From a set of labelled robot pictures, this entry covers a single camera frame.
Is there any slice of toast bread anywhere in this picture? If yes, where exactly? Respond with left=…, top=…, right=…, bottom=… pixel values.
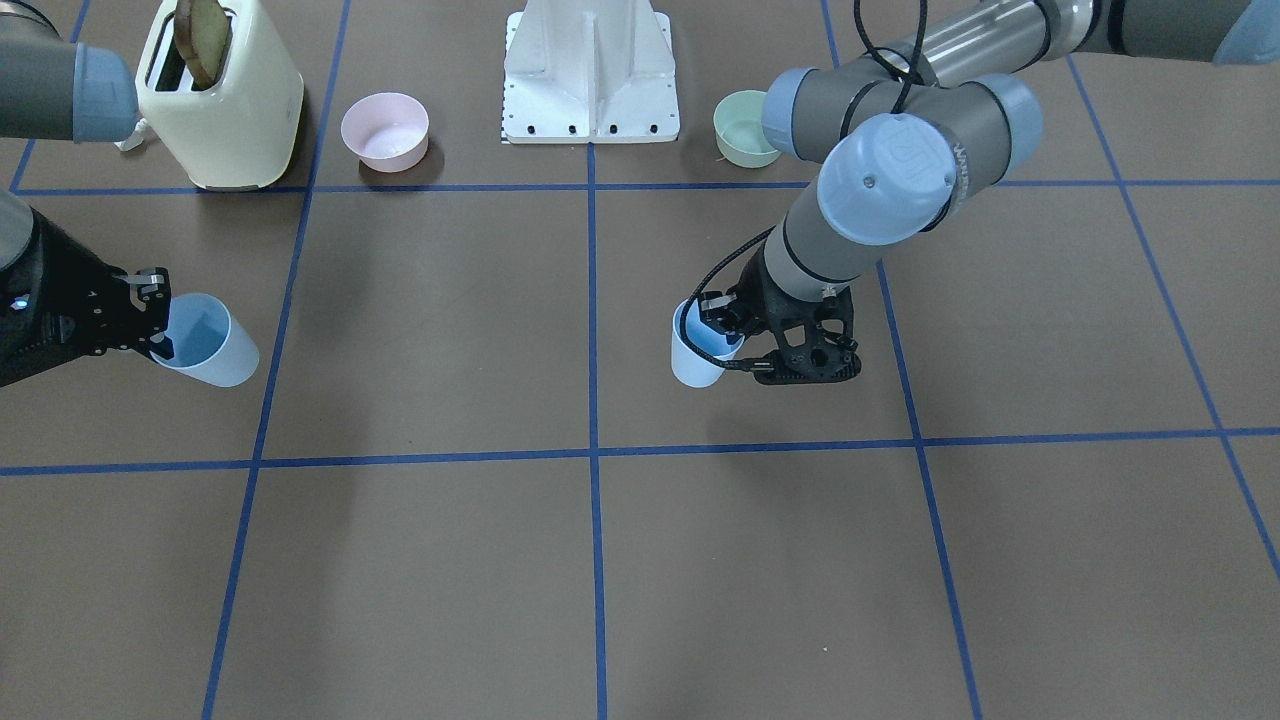
left=173, top=0, right=230, bottom=91

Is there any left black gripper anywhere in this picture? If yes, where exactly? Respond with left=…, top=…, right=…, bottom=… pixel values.
left=698, top=245, right=861, bottom=386

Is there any pink plastic bowl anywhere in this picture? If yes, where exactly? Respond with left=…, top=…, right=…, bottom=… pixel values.
left=340, top=92, right=430, bottom=173

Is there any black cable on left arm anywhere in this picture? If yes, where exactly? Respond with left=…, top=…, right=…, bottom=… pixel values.
left=690, top=0, right=931, bottom=373

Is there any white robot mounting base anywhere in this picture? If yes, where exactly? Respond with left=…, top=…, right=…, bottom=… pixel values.
left=500, top=1, right=681, bottom=145

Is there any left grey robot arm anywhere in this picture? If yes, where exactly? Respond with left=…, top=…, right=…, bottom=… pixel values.
left=671, top=1, right=1277, bottom=388

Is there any light blue plastic cup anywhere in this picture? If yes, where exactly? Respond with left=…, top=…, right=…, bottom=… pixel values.
left=669, top=299, right=745, bottom=388
left=150, top=293, right=260, bottom=388

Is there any cream white toaster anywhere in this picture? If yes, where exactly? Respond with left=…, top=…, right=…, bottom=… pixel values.
left=134, top=1, right=305, bottom=191

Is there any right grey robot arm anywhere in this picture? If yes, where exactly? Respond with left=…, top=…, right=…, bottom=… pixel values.
left=1, top=1, right=174, bottom=386

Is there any green plastic bowl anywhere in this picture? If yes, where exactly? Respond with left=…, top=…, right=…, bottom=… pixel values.
left=713, top=88, right=781, bottom=169

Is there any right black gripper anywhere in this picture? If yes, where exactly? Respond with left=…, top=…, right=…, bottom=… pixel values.
left=1, top=208, right=175, bottom=386

